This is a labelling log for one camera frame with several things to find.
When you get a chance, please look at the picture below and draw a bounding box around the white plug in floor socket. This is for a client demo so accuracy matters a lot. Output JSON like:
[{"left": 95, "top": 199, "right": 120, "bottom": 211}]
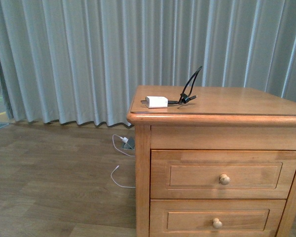
[{"left": 121, "top": 137, "right": 129, "bottom": 144}]

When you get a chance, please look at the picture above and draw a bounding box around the black charger cable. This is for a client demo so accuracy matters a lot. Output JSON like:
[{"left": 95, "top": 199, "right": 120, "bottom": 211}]
[{"left": 167, "top": 66, "right": 203, "bottom": 105}]

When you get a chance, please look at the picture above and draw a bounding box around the white cable on floor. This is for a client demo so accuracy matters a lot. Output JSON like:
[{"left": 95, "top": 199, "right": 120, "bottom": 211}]
[{"left": 110, "top": 134, "right": 136, "bottom": 189}]

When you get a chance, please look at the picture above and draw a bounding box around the white charger adapter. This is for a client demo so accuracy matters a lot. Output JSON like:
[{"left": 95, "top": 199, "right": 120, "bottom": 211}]
[{"left": 141, "top": 96, "right": 168, "bottom": 109}]

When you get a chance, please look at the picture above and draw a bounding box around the grey pop-up floor socket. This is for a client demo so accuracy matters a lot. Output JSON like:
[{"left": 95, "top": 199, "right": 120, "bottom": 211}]
[{"left": 122, "top": 137, "right": 135, "bottom": 150}]

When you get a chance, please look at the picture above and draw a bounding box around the grey pleated curtain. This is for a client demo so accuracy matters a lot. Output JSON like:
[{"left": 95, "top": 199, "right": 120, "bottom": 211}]
[{"left": 0, "top": 0, "right": 296, "bottom": 125}]

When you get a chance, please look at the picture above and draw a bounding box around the wooden drawer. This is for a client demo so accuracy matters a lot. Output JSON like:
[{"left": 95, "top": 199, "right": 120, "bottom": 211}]
[
  {"left": 150, "top": 150, "right": 296, "bottom": 199},
  {"left": 149, "top": 199, "right": 285, "bottom": 237}
]

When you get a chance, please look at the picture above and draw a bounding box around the wooden nightstand cabinet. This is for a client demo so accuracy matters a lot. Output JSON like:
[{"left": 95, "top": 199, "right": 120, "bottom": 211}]
[{"left": 127, "top": 85, "right": 296, "bottom": 237}]

